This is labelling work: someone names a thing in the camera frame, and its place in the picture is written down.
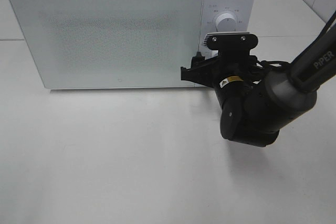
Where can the white microwave door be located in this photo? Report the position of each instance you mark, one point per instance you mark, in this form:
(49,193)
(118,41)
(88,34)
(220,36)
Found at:
(95,44)

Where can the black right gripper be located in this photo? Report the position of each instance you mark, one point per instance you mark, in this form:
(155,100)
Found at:
(207,72)

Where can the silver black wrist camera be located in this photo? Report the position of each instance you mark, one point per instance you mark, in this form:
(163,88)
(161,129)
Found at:
(227,43)

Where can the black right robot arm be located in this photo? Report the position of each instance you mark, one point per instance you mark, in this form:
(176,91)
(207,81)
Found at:
(259,98)

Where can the upper white dial knob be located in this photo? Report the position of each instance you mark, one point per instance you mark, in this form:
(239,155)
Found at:
(226,22)

